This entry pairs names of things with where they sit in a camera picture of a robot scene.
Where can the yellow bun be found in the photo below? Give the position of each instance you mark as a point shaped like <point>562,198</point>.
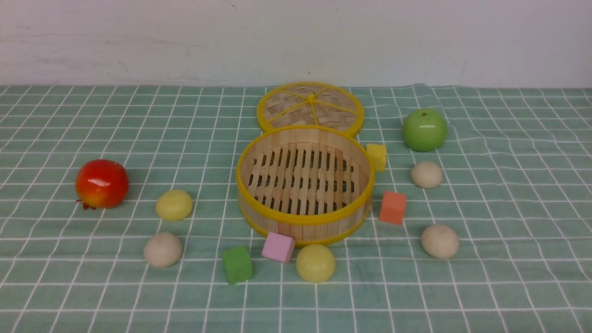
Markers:
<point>174,205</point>
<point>315,263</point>

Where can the beige bun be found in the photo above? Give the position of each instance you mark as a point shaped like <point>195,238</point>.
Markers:
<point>163,250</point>
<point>426,174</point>
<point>440,241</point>

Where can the bamboo steamer tray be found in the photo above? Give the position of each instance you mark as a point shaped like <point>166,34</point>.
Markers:
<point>310,183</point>

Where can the woven bamboo steamer lid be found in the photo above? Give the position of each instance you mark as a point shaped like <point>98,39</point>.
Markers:
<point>311,104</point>

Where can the pink cube block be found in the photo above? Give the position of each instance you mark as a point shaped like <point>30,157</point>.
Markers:
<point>278,247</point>

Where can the yellow cube block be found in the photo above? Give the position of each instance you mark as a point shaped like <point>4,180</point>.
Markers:
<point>378,156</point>

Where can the orange cube block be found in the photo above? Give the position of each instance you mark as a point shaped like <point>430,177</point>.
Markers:
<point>393,207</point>

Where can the green cube block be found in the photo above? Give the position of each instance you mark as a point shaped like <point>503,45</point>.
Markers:
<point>238,265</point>

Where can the green toy apple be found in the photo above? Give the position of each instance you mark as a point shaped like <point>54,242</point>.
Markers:
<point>424,129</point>

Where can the green checkered tablecloth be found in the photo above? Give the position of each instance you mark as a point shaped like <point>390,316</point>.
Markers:
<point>516,190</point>

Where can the red toy pomegranate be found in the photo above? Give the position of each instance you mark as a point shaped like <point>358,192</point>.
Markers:
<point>102,184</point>

